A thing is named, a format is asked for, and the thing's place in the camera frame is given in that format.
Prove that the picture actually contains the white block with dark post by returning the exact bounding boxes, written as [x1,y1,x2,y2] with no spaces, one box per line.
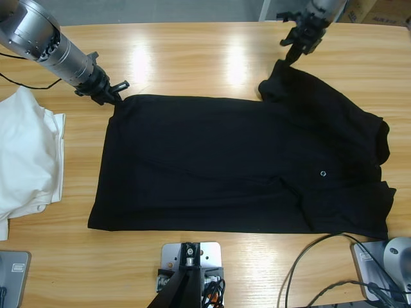
[154,241,227,308]

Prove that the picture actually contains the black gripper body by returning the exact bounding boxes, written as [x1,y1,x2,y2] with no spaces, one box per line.
[74,61,119,105]
[280,12,329,55]

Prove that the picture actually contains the brown cardboard box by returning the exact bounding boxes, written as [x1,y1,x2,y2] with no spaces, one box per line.
[347,0,411,28]

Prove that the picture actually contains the white metal post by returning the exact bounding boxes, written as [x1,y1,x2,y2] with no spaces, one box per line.
[258,0,274,22]

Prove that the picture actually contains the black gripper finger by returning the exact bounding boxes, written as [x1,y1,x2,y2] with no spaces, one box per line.
[285,44,304,66]
[106,80,131,101]
[98,90,124,107]
[276,11,304,25]

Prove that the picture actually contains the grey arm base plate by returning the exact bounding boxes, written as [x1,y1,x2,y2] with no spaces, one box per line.
[351,237,411,304]
[0,250,30,308]

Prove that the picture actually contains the black cable at base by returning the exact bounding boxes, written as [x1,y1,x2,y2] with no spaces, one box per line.
[283,233,405,308]

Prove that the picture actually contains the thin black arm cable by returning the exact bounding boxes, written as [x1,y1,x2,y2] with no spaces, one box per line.
[0,51,65,90]

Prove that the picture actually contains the black Unitree polo shirt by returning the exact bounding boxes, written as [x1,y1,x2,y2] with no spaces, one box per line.
[87,59,397,239]

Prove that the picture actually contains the white Unitree T-shirt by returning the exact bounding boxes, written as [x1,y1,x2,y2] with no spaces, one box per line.
[0,85,67,222]
[0,205,51,241]

